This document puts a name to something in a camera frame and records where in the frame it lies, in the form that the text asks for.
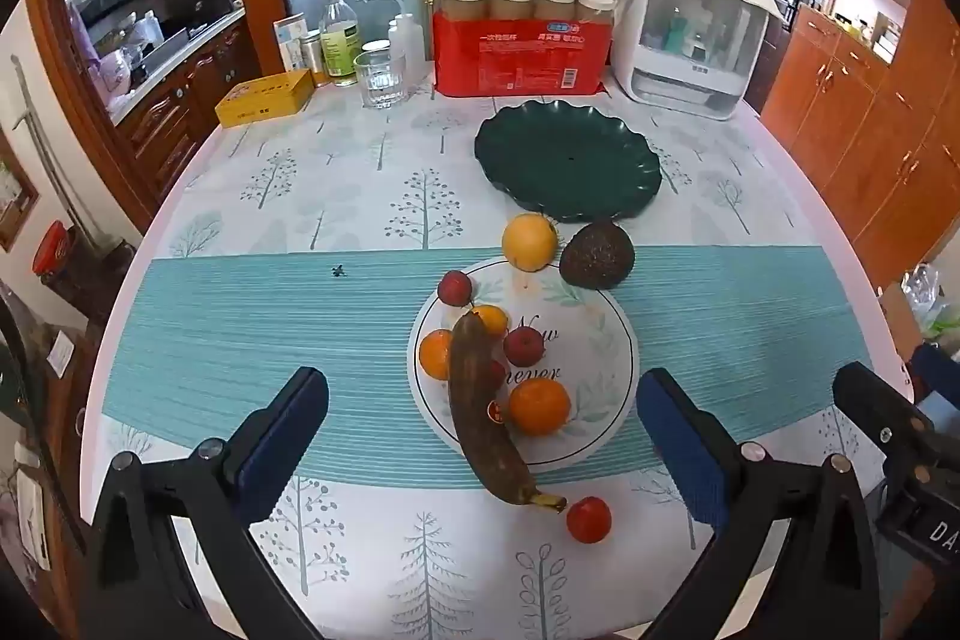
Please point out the white countertop appliance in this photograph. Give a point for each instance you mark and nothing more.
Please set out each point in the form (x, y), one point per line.
(694, 33)

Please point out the wooden kitchen cabinets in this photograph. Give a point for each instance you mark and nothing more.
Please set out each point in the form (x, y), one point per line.
(187, 85)

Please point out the white squeeze bottle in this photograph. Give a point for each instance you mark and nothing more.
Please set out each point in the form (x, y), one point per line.
(401, 36)

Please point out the small white carton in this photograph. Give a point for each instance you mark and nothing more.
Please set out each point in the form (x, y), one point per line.
(289, 44)

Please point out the yellow orange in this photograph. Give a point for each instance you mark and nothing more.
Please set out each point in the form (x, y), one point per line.
(529, 242)

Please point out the wooden wall cabinet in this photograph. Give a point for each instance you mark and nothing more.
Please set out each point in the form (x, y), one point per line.
(862, 123)

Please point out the clear bottle with green label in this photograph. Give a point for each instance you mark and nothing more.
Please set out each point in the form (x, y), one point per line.
(339, 36)

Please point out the small orange tangerine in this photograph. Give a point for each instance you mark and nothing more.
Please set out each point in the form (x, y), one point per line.
(493, 319)

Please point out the white printed round plate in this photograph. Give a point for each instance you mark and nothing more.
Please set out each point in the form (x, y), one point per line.
(600, 347)

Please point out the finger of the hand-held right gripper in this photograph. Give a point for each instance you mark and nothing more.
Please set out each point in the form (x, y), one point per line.
(874, 404)
(937, 370)

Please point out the red plastic package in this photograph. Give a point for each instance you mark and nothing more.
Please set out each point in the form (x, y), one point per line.
(519, 51)

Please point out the brown overripe banana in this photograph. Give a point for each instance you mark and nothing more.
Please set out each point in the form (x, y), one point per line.
(480, 415)

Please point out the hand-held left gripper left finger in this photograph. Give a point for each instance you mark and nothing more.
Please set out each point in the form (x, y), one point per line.
(289, 430)

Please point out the clear drinking glass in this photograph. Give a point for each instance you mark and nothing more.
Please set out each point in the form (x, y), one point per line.
(381, 78)

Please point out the large orange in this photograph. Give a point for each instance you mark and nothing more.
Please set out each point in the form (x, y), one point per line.
(538, 406)

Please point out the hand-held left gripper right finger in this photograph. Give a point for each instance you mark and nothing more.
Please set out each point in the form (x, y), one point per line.
(682, 445)

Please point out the yellow box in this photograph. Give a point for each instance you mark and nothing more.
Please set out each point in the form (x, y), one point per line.
(264, 98)

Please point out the clear plastic bag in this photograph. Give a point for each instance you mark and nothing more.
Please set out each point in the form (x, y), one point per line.
(926, 302)

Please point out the dark green scalloped plate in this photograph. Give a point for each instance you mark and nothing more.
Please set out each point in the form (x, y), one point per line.
(570, 160)

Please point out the tree-printed tablecloth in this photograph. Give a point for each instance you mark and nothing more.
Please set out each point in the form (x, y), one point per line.
(300, 325)

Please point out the dark brown avocado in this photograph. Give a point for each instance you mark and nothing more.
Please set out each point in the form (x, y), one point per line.
(598, 255)

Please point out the small metal tin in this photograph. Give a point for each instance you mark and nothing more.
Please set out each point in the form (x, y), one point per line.
(311, 57)

